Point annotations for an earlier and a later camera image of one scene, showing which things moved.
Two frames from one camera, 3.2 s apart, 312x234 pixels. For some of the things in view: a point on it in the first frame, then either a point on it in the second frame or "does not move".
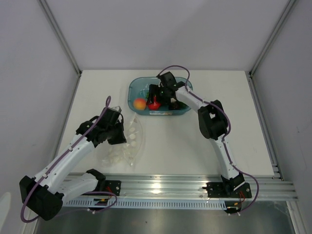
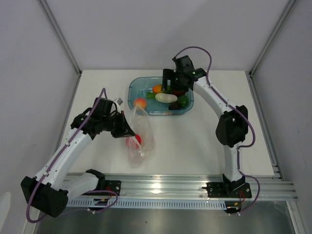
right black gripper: [153, 90] → [169, 74]
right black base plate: [220, 190] does not move
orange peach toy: [140, 104] does not move
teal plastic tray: [138, 98] does not move
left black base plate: [112, 186] does not move
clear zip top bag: [124, 155] → [139, 147]
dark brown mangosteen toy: [174, 106] does not move
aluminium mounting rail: [190, 186] does not move
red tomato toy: [154, 106] → [133, 141]
